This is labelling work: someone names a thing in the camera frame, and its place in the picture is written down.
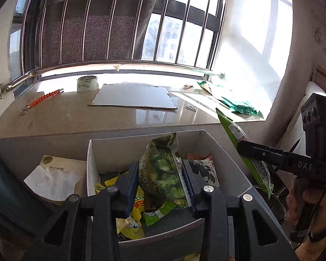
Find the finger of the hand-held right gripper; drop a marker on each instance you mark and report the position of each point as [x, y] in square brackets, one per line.
[258, 151]

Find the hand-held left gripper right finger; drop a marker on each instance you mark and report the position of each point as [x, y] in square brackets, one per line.
[187, 185]

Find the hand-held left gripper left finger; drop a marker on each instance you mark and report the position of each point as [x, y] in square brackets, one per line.
[133, 185]

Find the orange and white snack packet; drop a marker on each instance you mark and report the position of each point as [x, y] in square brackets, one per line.
[203, 168]

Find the green pea snack packet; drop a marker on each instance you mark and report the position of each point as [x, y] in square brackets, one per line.
[160, 174]

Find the grey storage bin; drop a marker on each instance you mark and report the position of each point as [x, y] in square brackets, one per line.
[233, 168]

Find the long green snack packet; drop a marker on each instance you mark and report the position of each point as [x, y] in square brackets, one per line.
[231, 129]

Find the large yellow chips bag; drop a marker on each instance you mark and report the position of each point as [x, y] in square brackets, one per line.
[127, 229]

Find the person's right hand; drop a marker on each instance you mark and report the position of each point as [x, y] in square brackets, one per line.
[292, 204]

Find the green plastic bag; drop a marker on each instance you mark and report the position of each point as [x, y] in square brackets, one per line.
[241, 106]

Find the beige tissue box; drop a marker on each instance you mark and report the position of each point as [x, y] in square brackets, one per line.
[57, 179]

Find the torn green wrapper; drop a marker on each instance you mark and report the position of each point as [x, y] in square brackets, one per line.
[210, 88]

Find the grey cardboard sheet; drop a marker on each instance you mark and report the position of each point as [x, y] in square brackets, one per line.
[133, 96]

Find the black wristband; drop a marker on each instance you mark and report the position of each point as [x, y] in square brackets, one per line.
[322, 232]

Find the small wooden clip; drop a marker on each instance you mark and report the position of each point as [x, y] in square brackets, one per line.
[187, 86]

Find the clear tape roll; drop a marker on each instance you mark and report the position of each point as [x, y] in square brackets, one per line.
[87, 83]

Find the orange beaded tool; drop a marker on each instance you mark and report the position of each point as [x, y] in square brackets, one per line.
[43, 98]

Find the dark mesh mat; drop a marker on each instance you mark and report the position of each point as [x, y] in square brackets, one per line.
[97, 32]

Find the steel window guard rail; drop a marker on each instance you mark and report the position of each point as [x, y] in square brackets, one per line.
[97, 66]

